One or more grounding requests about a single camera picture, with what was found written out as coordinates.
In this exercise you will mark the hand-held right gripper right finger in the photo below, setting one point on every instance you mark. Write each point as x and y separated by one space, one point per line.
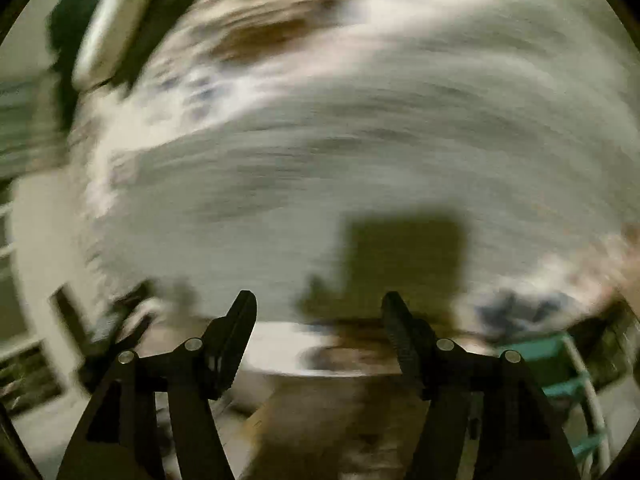
404 335

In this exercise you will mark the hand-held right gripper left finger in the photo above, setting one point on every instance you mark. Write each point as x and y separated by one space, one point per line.
236 334

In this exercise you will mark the teal and white rack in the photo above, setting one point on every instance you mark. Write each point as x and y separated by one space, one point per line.
570 385

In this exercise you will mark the patterned bed blanket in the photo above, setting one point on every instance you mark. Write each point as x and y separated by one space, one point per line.
350 135

